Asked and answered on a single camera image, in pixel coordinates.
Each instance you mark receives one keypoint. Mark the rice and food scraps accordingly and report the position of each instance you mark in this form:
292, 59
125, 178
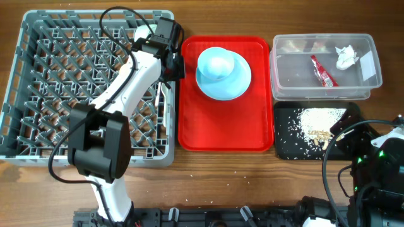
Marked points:
318, 121

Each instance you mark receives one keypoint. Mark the light blue bowl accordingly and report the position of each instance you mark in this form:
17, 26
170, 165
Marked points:
216, 63

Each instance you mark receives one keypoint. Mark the white plastic fork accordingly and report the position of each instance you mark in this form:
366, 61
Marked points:
157, 98

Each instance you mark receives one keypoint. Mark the light blue plate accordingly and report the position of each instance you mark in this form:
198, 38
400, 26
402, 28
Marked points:
231, 87

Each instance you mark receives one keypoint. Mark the red plastic tray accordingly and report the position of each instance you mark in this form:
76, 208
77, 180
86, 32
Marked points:
244, 124

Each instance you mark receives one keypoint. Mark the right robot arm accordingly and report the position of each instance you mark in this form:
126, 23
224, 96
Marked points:
376, 149

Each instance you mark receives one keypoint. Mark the black tray bin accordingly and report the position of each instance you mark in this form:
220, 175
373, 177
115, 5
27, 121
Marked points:
284, 145

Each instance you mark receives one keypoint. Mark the white plastic spoon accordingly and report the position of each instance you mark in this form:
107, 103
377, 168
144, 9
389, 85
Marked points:
166, 94

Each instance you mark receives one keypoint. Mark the red snack wrapper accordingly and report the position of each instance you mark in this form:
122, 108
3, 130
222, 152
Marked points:
323, 75

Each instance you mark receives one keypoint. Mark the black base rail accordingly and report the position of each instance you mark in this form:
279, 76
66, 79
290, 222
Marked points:
245, 216

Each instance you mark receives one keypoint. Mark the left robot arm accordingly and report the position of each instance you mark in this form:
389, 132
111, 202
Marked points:
100, 148

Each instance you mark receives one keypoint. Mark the white napkin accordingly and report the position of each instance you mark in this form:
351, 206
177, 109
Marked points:
347, 57

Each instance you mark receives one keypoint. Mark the clear plastic bin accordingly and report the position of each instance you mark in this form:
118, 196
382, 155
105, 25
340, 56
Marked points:
292, 70

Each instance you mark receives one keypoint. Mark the green bowl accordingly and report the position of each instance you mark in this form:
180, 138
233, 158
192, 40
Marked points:
141, 32

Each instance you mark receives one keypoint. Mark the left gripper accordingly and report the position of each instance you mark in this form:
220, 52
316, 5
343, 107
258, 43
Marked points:
181, 73

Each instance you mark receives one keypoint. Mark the grey dishwasher rack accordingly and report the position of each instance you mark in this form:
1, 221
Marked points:
63, 57

